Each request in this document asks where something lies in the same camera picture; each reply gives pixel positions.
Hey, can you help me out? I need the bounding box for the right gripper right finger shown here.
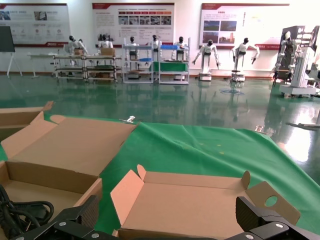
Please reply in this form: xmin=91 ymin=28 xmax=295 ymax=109
xmin=224 ymin=196 xmax=320 ymax=240

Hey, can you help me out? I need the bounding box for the white shelf rack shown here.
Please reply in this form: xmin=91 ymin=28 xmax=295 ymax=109
xmin=121 ymin=44 xmax=155 ymax=83

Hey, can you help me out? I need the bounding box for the green table cloth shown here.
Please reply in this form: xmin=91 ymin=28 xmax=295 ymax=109
xmin=0 ymin=113 xmax=320 ymax=240

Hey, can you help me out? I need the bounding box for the white humanoid robot on pedestal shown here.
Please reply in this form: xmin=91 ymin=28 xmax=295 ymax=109
xmin=229 ymin=37 xmax=261 ymax=83
xmin=191 ymin=39 xmax=222 ymax=81

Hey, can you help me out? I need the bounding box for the red-trimmed wall poster board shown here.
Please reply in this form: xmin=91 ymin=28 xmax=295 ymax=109
xmin=0 ymin=3 xmax=70 ymax=48
xmin=91 ymin=2 xmax=175 ymax=48
xmin=200 ymin=3 xmax=290 ymax=50

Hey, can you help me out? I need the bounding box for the dark board on stand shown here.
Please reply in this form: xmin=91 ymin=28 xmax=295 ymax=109
xmin=0 ymin=25 xmax=23 ymax=76

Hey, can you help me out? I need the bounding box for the grey tall humanoid robot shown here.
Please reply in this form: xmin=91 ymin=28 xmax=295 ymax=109
xmin=273 ymin=31 xmax=302 ymax=87

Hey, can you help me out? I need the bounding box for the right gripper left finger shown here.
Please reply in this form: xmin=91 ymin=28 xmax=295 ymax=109
xmin=12 ymin=194 xmax=113 ymax=240

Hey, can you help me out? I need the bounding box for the silver binder clip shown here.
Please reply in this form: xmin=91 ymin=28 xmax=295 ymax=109
xmin=254 ymin=124 xmax=268 ymax=135
xmin=119 ymin=115 xmax=140 ymax=124

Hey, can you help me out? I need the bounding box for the black power cable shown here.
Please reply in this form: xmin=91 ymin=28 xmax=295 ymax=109
xmin=0 ymin=184 xmax=55 ymax=235

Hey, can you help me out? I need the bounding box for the grey flat board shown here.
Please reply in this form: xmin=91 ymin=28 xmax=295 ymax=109
xmin=286 ymin=121 xmax=320 ymax=130

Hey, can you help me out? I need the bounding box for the flat open cardboard box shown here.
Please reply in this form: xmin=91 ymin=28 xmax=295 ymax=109
xmin=0 ymin=114 xmax=141 ymax=240
xmin=110 ymin=164 xmax=301 ymax=240

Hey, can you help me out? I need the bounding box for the large white robot machine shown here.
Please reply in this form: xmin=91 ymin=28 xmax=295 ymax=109
xmin=279 ymin=24 xmax=320 ymax=98

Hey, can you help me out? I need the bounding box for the white frame table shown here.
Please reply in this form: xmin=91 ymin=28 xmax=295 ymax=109
xmin=26 ymin=51 xmax=57 ymax=79

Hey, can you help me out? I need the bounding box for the white rack with green cloth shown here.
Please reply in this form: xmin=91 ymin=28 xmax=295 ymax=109
xmin=157 ymin=37 xmax=191 ymax=85

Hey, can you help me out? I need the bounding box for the metal pipe rack table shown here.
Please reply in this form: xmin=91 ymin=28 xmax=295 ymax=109
xmin=53 ymin=54 xmax=87 ymax=82
xmin=83 ymin=54 xmax=124 ymax=83

